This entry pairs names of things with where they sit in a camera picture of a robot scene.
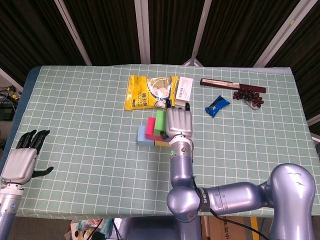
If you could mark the green checked tablecloth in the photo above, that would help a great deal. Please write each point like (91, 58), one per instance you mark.
(100, 185)

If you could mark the light blue foam cube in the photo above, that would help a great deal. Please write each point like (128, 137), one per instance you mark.
(141, 137)

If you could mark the dark red folded fan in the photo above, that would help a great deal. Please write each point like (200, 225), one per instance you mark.
(220, 83)

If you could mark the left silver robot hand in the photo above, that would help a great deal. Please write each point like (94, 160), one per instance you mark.
(21, 162)

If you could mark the dark red grape bunch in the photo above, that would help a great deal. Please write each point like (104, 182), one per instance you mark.
(245, 95)

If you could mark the white metal frame post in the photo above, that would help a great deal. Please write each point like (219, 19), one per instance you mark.
(142, 30)
(72, 32)
(282, 32)
(315, 121)
(200, 32)
(10, 78)

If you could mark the green foam cube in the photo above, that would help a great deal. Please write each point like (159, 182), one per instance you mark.
(160, 122)

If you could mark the pink-red foam cube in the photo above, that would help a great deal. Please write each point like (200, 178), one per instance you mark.
(150, 127)

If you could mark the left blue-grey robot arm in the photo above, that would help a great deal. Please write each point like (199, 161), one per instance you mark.
(8, 215)

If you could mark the colourful printed packaging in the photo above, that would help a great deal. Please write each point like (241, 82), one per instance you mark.
(85, 230)

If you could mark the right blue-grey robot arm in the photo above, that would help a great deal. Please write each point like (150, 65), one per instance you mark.
(225, 190)

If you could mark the dark pleated curtain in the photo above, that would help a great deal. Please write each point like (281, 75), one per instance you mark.
(110, 25)

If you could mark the yellow foam cube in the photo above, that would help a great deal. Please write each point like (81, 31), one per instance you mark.
(161, 143)

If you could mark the yellow marshmallow bag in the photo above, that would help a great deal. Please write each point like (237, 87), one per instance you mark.
(137, 97)

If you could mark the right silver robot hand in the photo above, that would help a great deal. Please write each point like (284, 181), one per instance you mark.
(178, 122)

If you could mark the blue-grey robot torso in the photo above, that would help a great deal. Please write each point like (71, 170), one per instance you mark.
(150, 228)

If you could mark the blue snack packet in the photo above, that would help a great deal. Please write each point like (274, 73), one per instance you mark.
(216, 106)

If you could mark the brown cardboard box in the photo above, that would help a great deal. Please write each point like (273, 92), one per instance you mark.
(230, 230)

